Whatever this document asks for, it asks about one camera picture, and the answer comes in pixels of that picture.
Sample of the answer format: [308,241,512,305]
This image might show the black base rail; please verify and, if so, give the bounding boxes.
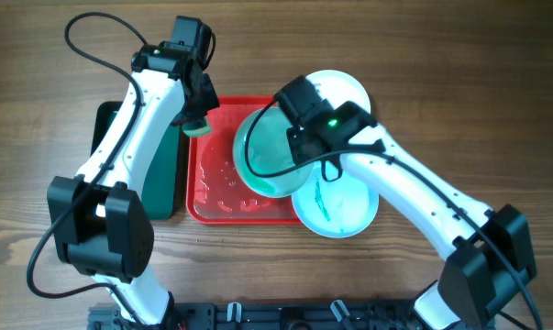
[86,297,442,330]

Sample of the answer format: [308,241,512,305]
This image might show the red plastic tray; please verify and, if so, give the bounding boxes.
[185,96,300,226]

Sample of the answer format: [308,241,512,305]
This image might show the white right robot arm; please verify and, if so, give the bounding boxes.
[282,101,543,329]

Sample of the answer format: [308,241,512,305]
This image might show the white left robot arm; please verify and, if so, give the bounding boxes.
[39,41,219,329]

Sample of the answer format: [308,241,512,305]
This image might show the green sponge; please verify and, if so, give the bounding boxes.
[182,116,212,138]

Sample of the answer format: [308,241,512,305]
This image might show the black tub with green water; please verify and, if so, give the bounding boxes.
[90,101,185,222]

